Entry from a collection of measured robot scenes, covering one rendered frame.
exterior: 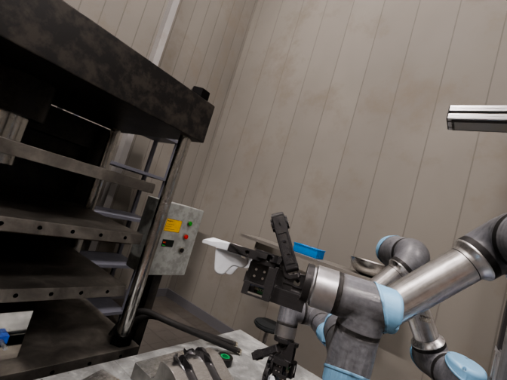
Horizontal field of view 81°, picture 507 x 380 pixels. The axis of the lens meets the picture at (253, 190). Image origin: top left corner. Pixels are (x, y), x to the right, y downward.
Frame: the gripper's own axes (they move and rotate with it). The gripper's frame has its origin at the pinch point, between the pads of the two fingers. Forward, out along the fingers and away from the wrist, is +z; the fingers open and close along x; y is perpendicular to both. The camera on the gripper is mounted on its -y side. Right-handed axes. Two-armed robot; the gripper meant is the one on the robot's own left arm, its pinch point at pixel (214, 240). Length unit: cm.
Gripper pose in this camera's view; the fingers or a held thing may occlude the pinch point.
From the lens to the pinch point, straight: 60.2
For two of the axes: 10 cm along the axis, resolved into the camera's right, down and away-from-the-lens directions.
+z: -9.4, -2.6, 2.1
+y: -3.0, 9.3, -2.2
